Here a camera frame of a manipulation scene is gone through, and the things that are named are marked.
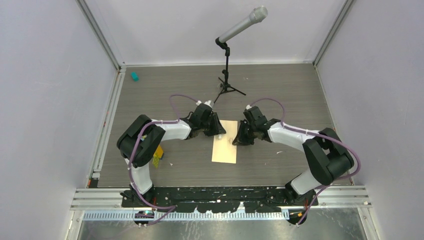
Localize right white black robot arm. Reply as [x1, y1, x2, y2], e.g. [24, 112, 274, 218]
[232, 105, 354, 205]

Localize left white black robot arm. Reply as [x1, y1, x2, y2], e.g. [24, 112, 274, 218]
[116, 102, 226, 207]

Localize black tripod microphone stand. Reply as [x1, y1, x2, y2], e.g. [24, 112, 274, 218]
[213, 37, 247, 104]

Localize colourful toy brick structure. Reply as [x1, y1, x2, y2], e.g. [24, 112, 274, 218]
[153, 145, 164, 160]

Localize yellow-green lattice piece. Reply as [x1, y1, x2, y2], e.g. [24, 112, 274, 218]
[152, 156, 161, 169]

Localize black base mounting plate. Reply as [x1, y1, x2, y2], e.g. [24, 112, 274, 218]
[120, 186, 316, 214]

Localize teal small block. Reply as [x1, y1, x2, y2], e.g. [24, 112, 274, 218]
[130, 72, 139, 82]

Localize silver microphone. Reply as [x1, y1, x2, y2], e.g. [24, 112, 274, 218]
[215, 5, 268, 44]

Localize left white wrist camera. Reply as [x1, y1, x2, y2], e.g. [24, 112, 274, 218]
[204, 100, 214, 108]

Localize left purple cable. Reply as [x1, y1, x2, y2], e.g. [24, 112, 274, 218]
[127, 94, 201, 227]

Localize white slotted cable duct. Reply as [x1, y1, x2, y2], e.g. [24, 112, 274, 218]
[82, 209, 290, 221]

